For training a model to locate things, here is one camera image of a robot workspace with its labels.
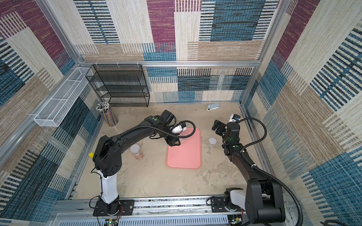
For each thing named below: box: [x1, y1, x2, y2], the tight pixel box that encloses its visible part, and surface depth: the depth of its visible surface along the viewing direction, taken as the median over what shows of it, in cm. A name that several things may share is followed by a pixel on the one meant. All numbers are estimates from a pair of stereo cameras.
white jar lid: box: [208, 137, 218, 146], surface depth 99 cm
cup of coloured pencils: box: [95, 101, 119, 127], surface depth 98 cm
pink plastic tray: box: [165, 127, 202, 170], surface depth 93 cm
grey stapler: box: [206, 103, 220, 112], surface depth 117 cm
